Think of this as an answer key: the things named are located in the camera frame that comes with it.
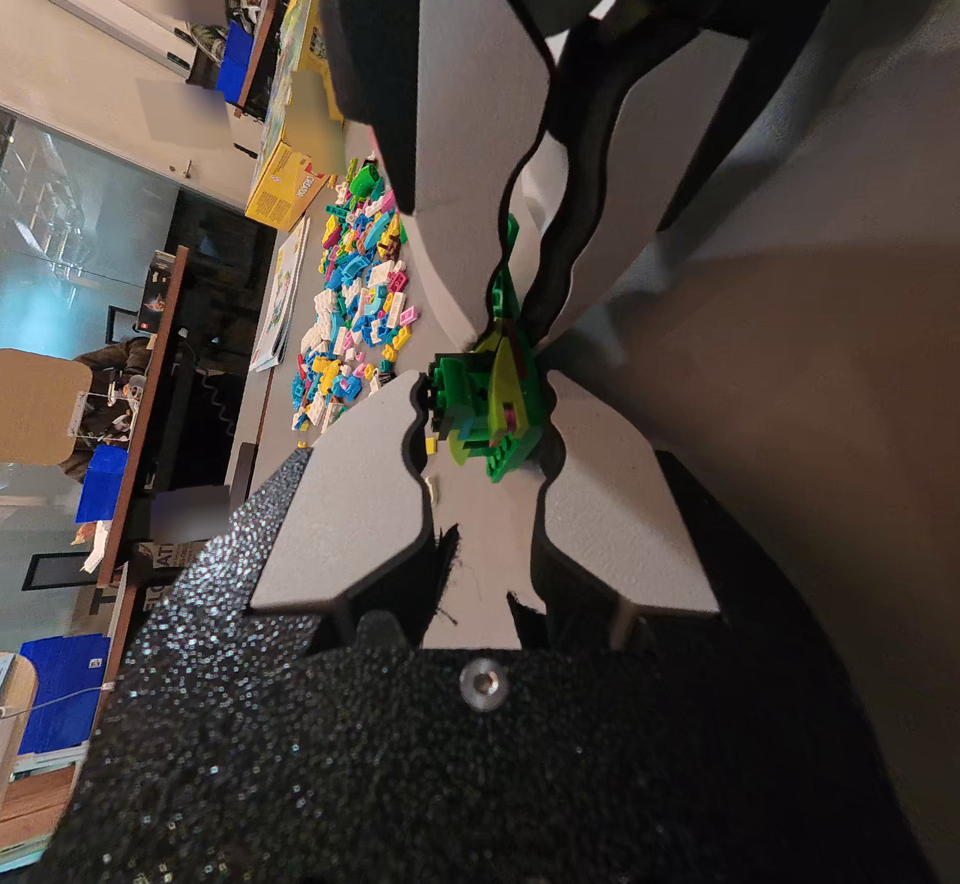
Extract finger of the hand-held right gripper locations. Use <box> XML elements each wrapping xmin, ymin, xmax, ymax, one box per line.
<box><xmin>525</xmin><ymin>25</ymin><xmax>753</xmax><ymax>356</ymax></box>
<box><xmin>414</xmin><ymin>0</ymin><xmax>562</xmax><ymax>356</ymax></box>

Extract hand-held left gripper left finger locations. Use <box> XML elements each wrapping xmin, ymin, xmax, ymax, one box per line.
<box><xmin>249</xmin><ymin>370</ymin><xmax>462</xmax><ymax>649</ymax></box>

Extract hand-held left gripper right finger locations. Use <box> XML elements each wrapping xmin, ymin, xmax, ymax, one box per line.
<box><xmin>508</xmin><ymin>371</ymin><xmax>723</xmax><ymax>651</ymax></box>

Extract green lego build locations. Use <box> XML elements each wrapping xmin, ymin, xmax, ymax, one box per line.
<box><xmin>427</xmin><ymin>213</ymin><xmax>549</xmax><ymax>484</ymax></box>

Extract yellow lego box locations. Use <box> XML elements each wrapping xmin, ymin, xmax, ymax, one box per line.
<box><xmin>243</xmin><ymin>0</ymin><xmax>350</xmax><ymax>233</ymax></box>

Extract pile of colourful lego pieces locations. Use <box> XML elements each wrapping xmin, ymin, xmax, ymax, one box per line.
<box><xmin>288</xmin><ymin>160</ymin><xmax>421</xmax><ymax>435</ymax></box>

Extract lego instruction booklet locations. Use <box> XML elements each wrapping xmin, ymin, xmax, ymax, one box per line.
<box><xmin>249</xmin><ymin>217</ymin><xmax>312</xmax><ymax>374</ymax></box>

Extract wooden office desk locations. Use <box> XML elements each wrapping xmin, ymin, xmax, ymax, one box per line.
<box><xmin>232</xmin><ymin>0</ymin><xmax>294</xmax><ymax>120</ymax></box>
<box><xmin>93</xmin><ymin>247</ymin><xmax>190</xmax><ymax>589</ymax></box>
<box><xmin>0</xmin><ymin>764</ymin><xmax>76</xmax><ymax>872</ymax></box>

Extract black table panel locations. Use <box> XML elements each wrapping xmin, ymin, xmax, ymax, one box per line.
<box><xmin>227</xmin><ymin>442</ymin><xmax>258</xmax><ymax>503</ymax></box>

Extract blue storage bin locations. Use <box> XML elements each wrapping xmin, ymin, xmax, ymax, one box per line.
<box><xmin>216</xmin><ymin>20</ymin><xmax>252</xmax><ymax>105</ymax></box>
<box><xmin>75</xmin><ymin>444</ymin><xmax>130</xmax><ymax>523</ymax></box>

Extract printed cardboard box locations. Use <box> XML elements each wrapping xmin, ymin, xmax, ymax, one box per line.
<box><xmin>90</xmin><ymin>538</ymin><xmax>219</xmax><ymax>615</ymax></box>

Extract black cardboard box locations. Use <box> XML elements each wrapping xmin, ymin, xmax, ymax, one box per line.
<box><xmin>138</xmin><ymin>250</ymin><xmax>177</xmax><ymax>334</ymax></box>

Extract brown wooden chair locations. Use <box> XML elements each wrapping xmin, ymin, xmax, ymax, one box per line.
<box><xmin>0</xmin><ymin>348</ymin><xmax>93</xmax><ymax>465</ymax></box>

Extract wooden book stand board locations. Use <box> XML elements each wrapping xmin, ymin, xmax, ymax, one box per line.
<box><xmin>0</xmin><ymin>655</ymin><xmax>39</xmax><ymax>780</ymax></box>

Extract black coiled cable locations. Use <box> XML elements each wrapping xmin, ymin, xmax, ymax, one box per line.
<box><xmin>196</xmin><ymin>367</ymin><xmax>241</xmax><ymax>443</ymax></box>

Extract glass window wall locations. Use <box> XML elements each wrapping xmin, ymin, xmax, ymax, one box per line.
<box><xmin>0</xmin><ymin>104</ymin><xmax>260</xmax><ymax>653</ymax></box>

